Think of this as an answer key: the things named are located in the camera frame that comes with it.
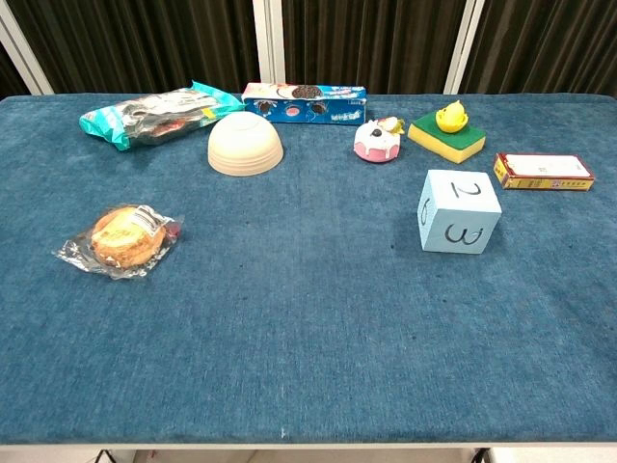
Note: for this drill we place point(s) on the plastic wrapped bread bun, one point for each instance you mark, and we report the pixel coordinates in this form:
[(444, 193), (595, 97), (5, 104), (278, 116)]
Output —
[(125, 236)]

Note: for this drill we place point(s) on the yellow green sponge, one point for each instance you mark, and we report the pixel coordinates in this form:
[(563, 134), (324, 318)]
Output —
[(450, 144)]

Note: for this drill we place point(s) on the red yellow flat box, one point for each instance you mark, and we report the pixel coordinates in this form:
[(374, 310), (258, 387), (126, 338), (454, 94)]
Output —
[(544, 169)]

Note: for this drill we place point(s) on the white frame post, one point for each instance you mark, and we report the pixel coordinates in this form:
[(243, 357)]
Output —
[(463, 48), (24, 53), (267, 43)]

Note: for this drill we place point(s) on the dark pleated curtain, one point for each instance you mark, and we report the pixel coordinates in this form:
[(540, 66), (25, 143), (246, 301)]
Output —
[(144, 43)]

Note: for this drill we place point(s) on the blue tablecloth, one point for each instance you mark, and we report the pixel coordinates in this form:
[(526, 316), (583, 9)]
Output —
[(289, 313)]

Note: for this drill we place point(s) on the light blue numbered cube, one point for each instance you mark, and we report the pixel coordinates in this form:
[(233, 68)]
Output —
[(458, 212)]

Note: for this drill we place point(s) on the upturned beige bowl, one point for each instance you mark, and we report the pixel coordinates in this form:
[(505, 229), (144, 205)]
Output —
[(245, 144)]

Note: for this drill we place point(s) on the blue cookie box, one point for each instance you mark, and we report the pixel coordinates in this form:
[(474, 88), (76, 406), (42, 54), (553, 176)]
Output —
[(337, 108)]

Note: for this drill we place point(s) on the teal snack bag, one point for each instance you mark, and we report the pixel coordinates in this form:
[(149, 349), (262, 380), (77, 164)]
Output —
[(154, 116)]

